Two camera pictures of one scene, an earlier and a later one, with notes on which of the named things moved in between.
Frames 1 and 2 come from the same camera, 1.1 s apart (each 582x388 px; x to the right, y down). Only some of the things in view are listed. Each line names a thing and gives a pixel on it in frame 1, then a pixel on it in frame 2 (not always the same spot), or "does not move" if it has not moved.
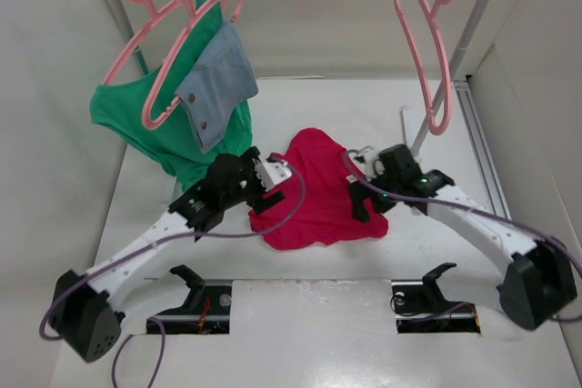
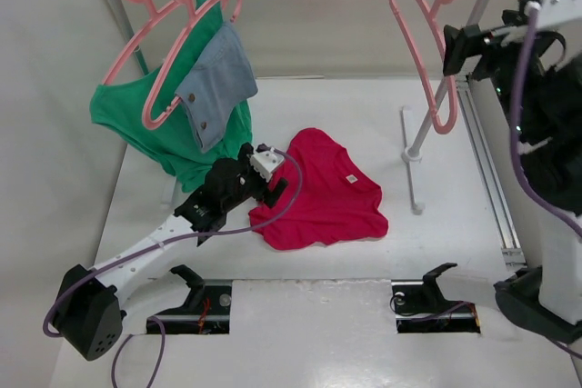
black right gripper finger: [358, 193] → [455, 47]
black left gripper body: [249, 185] does not move
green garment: [147, 113] does not move
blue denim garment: [224, 77] does not move
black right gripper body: [391, 183] → [498, 60]
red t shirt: [316, 207] does not move
